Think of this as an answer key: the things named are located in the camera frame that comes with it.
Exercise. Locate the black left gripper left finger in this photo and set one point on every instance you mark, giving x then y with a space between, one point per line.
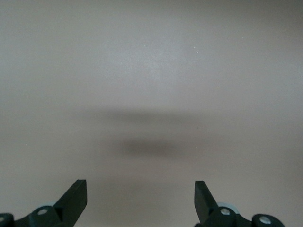
73 203

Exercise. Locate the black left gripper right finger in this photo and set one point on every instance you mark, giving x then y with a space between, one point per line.
204 203

